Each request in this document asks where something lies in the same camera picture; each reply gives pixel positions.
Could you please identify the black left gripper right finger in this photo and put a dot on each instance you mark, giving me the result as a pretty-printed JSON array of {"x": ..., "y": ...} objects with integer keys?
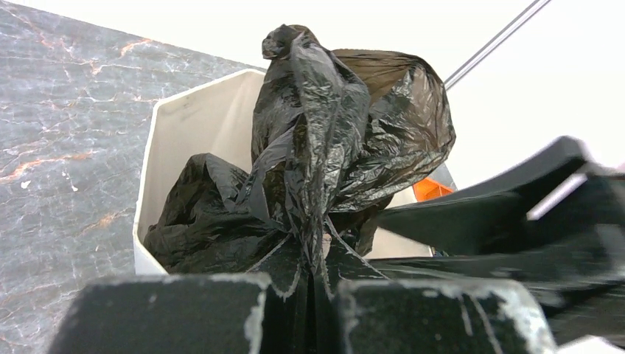
[{"x": 358, "y": 309}]

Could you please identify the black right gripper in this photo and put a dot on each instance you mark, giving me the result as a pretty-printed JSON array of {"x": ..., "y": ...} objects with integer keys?
[{"x": 578, "y": 278}]

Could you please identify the orange compartment tray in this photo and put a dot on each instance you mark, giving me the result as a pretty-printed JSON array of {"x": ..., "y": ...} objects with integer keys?
[{"x": 428, "y": 189}]

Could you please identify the black plastic trash bag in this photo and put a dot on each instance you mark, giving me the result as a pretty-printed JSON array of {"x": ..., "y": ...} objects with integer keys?
[{"x": 336, "y": 133}]

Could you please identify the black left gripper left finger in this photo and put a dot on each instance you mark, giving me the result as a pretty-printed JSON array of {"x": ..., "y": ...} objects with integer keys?
[{"x": 263, "y": 310}]

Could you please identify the white octagonal trash bin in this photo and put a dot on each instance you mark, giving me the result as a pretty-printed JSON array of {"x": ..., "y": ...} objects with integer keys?
[{"x": 215, "y": 118}]

